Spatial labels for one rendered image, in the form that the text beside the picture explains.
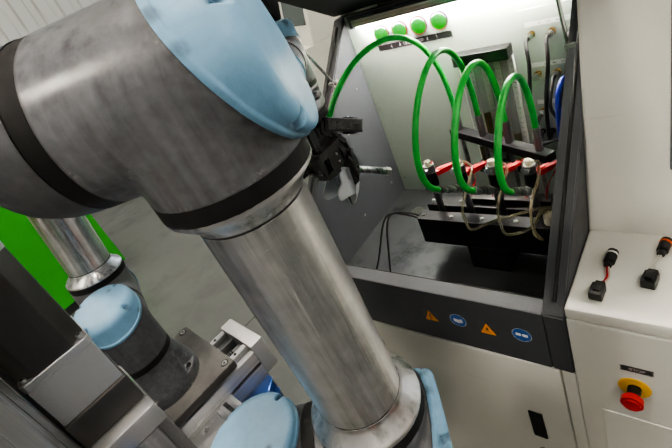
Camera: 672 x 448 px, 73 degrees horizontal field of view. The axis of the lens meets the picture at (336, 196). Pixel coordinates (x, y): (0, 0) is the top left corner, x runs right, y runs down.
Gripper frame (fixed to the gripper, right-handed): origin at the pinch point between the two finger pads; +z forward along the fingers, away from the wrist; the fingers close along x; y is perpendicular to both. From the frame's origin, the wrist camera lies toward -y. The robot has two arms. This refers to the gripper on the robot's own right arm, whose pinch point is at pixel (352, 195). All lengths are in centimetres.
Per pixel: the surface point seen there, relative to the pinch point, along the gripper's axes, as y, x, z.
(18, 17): -203, -627, -100
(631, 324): -2, 45, 26
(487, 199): -31.0, 11.7, 23.4
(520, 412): -2, 21, 65
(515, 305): -3.4, 26.0, 27.9
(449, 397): -2, 1, 70
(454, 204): -30.1, 2.9, 24.9
